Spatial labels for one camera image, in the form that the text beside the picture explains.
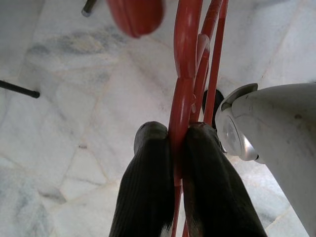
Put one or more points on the black left robot foot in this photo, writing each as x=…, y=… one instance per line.
x=220, y=97

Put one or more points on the red plastic hanger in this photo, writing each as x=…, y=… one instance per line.
x=184, y=103

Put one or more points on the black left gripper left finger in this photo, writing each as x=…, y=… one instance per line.
x=148, y=177

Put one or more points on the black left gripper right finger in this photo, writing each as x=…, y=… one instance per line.
x=212, y=187

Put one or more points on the grey left robot leg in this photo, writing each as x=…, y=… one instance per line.
x=276, y=118

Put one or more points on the red plastic stool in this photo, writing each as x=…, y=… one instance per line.
x=135, y=17

